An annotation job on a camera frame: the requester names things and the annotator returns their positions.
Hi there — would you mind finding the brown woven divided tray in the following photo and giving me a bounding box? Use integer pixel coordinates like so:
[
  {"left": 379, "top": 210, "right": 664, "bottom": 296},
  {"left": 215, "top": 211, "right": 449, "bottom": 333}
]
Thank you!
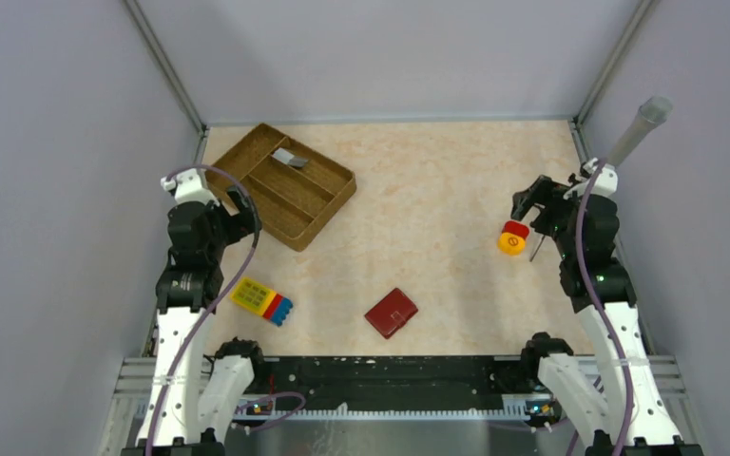
[{"left": 204, "top": 123, "right": 358, "bottom": 252}]

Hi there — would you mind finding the grey credit cards stack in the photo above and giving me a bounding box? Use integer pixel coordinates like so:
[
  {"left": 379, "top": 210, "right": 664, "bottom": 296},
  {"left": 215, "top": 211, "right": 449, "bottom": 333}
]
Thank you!
[{"left": 271, "top": 147, "right": 309, "bottom": 169}]

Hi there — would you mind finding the red leather card holder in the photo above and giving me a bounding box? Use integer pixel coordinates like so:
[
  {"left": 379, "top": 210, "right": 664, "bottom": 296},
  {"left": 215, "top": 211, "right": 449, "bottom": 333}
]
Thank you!
[{"left": 364, "top": 288, "right": 418, "bottom": 339}]

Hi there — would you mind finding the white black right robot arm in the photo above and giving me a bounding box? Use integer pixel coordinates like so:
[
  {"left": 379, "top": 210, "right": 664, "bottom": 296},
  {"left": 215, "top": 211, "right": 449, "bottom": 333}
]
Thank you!
[{"left": 497, "top": 159, "right": 703, "bottom": 455}]

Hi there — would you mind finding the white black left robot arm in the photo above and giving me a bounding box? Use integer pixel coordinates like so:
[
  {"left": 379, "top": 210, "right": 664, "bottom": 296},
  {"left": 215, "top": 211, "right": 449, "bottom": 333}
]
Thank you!
[{"left": 121, "top": 164, "right": 267, "bottom": 455}]

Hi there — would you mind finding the black mini tripod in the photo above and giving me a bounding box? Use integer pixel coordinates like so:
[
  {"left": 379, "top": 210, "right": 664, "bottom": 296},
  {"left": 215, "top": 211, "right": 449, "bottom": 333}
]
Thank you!
[{"left": 528, "top": 235, "right": 546, "bottom": 262}]

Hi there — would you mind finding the yellow red emergency stop button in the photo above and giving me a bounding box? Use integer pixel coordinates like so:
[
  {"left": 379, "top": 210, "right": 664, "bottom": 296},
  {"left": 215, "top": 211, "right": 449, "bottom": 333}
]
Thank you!
[{"left": 497, "top": 219, "right": 530, "bottom": 256}]

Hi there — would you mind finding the yellow red blue toy block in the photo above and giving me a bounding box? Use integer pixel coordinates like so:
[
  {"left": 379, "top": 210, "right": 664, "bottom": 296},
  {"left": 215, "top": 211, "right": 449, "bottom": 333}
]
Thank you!
[{"left": 230, "top": 277, "right": 294, "bottom": 327}]

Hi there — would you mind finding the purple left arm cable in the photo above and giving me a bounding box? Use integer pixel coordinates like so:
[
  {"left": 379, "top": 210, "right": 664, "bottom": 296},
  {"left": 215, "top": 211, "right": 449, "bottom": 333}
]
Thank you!
[{"left": 143, "top": 164, "right": 307, "bottom": 456}]

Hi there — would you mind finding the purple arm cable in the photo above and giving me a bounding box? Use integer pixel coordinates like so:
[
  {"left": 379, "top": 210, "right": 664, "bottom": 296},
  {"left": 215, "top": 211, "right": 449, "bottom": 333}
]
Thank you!
[
  {"left": 565, "top": 158, "right": 635, "bottom": 456},
  {"left": 143, "top": 164, "right": 307, "bottom": 456}
]

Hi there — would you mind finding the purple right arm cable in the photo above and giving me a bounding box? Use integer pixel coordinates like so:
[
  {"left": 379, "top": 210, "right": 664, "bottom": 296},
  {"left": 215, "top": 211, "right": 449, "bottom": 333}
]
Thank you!
[{"left": 565, "top": 158, "right": 635, "bottom": 456}]

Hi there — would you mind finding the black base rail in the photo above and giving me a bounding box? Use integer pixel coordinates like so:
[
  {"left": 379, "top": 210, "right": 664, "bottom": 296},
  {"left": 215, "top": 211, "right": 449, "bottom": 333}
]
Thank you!
[{"left": 245, "top": 355, "right": 564, "bottom": 420}]

